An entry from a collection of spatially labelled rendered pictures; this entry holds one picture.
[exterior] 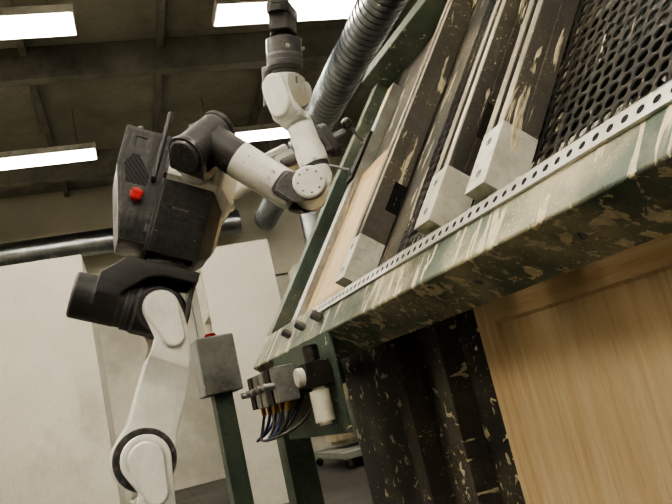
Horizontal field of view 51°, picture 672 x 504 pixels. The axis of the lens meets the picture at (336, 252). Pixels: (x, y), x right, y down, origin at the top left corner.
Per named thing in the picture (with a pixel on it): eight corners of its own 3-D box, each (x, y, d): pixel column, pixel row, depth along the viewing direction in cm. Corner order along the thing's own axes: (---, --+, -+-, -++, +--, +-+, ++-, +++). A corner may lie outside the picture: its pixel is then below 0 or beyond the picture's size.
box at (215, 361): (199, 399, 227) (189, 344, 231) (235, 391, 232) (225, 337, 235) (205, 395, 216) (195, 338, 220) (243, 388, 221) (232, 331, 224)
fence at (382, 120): (301, 330, 219) (289, 325, 218) (397, 94, 255) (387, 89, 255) (306, 327, 214) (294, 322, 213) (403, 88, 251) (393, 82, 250)
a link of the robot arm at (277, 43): (256, 1, 166) (258, 52, 166) (295, -4, 164) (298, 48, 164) (270, 17, 178) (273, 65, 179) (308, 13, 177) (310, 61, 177)
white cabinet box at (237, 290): (237, 506, 581) (192, 267, 622) (305, 488, 598) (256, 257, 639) (247, 513, 525) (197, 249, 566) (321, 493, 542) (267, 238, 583)
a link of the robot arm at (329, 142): (315, 129, 247) (288, 143, 242) (324, 117, 239) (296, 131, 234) (335, 159, 247) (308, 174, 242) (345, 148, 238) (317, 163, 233)
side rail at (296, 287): (294, 350, 242) (266, 336, 240) (395, 102, 285) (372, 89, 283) (300, 347, 237) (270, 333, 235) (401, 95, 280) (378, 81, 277)
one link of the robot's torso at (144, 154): (95, 229, 159) (134, 94, 171) (90, 267, 189) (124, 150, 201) (224, 261, 167) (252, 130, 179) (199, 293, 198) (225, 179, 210)
